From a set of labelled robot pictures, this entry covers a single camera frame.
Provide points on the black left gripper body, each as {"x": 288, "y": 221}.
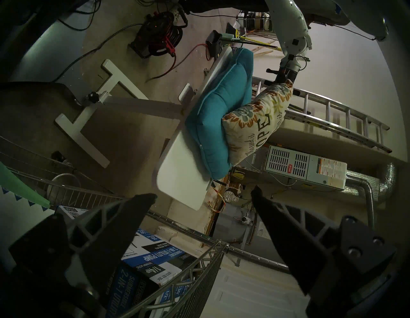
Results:
{"x": 287, "y": 76}

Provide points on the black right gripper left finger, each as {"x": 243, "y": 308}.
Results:
{"x": 105, "y": 237}

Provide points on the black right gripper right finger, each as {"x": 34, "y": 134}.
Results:
{"x": 307, "y": 246}

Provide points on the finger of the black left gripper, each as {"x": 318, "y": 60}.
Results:
{"x": 295, "y": 93}

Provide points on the floral HOPE JOY pillow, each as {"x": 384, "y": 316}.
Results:
{"x": 256, "y": 128}

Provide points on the teal tufted seat cushion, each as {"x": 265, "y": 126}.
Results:
{"x": 214, "y": 121}

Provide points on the green edged triangle print cushion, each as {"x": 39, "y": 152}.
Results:
{"x": 16, "y": 221}

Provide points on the yellow rod tool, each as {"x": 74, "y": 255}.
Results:
{"x": 256, "y": 41}

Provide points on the utility pump cardboard box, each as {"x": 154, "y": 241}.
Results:
{"x": 153, "y": 256}

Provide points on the aluminium ladder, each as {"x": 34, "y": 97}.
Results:
{"x": 346, "y": 121}

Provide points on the cluttered storage rack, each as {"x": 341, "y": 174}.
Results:
{"x": 254, "y": 20}

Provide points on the metal bowl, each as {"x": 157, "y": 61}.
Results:
{"x": 62, "y": 189}

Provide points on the green plastic tool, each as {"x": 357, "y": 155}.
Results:
{"x": 231, "y": 32}

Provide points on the white panel door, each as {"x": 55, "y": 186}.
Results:
{"x": 256, "y": 298}

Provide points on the white furnace unit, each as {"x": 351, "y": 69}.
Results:
{"x": 304, "y": 168}

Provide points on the grey water heater tank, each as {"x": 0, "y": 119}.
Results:
{"x": 230, "y": 224}

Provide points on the black box device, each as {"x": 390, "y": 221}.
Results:
{"x": 213, "y": 43}

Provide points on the crumpled aluminium foil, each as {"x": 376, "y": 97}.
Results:
{"x": 232, "y": 196}

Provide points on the person in white shirt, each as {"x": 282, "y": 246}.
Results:
{"x": 362, "y": 22}

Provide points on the white adjustable side table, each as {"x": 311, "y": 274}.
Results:
{"x": 179, "y": 179}

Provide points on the white power strip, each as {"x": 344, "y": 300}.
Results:
{"x": 176, "y": 11}

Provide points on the silver duct pipe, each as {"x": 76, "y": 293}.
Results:
{"x": 368, "y": 189}

